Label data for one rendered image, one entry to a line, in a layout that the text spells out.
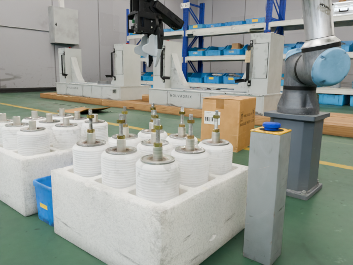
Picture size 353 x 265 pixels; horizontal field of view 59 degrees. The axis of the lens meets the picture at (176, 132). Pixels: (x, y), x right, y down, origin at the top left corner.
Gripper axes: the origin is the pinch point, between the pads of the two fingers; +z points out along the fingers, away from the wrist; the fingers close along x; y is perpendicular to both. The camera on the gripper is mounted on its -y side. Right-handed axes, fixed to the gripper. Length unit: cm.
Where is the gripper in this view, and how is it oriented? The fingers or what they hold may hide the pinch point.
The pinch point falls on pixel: (154, 62)
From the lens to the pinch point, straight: 99.1
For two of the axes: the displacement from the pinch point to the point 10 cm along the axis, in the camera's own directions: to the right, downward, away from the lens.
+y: -8.4, 0.8, -5.3
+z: -0.2, 9.8, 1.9
